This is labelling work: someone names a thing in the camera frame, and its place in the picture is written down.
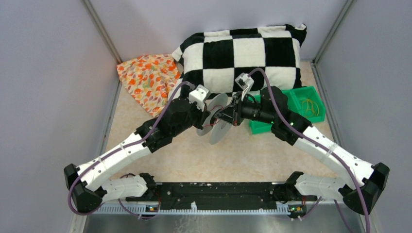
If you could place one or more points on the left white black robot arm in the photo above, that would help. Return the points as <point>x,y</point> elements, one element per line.
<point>90,185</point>

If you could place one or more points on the grey perforated cable spool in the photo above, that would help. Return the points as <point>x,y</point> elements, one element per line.
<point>217,127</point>

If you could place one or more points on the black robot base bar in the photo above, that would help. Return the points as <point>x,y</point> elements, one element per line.
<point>222,196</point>

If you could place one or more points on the black white checkered pillow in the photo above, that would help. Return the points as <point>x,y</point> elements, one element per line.
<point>216,59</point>

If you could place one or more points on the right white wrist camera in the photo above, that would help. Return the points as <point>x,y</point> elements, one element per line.
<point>245,82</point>

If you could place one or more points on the orange floral cloth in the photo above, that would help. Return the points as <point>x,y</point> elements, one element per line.
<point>149,79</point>

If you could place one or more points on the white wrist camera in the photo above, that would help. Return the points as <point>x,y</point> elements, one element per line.
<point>245,82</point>
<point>199,96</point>

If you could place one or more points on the green plastic compartment bin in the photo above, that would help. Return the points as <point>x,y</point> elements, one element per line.
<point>303,100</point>

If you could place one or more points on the grey slotted cable duct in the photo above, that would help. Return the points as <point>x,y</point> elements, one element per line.
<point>143,209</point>

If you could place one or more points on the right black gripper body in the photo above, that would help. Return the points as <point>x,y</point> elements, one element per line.
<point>252,110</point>

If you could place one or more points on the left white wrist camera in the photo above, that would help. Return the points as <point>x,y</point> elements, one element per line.
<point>199,96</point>

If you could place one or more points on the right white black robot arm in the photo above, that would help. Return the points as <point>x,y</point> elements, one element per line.
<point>359,183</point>

